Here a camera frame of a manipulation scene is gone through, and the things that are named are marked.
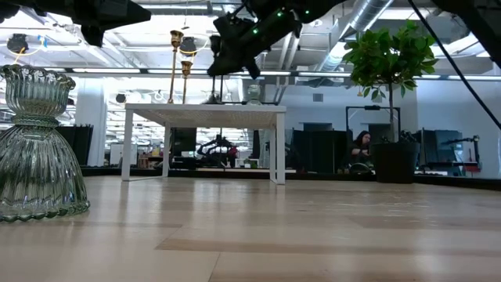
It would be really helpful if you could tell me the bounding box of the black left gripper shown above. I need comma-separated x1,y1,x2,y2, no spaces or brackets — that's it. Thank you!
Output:
42,0,152,47

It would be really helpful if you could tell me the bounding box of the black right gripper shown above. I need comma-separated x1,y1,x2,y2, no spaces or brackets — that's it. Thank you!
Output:
206,11,302,81

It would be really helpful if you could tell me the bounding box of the green glass candle holder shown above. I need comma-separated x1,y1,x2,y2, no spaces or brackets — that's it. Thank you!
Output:
247,83,262,106
0,63,92,224

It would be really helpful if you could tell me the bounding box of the gold candlestick holder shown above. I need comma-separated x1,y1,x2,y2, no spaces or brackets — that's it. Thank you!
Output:
180,60,194,105
167,29,185,105

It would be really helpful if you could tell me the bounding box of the black overhead device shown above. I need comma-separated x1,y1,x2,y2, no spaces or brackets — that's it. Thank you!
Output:
178,36,199,63
6,33,29,54

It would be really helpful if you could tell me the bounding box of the long ceiling light bar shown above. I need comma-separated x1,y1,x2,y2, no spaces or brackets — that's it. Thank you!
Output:
66,67,353,78

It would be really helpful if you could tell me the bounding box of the white perforated metal shelf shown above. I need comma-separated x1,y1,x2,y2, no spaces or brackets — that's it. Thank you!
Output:
121,103,288,186

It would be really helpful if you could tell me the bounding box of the black partition panel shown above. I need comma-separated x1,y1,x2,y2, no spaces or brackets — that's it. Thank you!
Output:
291,122,349,174
56,124,95,168

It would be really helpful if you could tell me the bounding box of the person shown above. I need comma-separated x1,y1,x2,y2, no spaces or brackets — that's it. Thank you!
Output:
347,130,373,174

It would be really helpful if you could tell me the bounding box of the green potted plant black pot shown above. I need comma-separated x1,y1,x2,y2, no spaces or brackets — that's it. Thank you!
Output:
342,19,439,185

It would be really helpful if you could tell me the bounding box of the grey blue cabinet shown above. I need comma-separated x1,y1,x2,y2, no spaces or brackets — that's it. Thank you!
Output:
420,128,466,168

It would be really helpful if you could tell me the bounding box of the silver spiral air duct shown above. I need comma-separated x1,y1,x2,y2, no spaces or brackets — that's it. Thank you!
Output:
315,0,395,75

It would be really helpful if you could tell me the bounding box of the black background gantry frame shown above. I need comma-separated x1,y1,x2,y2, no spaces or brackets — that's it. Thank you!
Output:
344,104,402,136

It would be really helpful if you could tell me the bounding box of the black aluminium table frame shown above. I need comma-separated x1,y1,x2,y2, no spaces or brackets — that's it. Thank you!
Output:
80,166,501,193

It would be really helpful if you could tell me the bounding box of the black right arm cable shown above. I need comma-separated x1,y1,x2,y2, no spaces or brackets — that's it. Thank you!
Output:
407,0,501,131

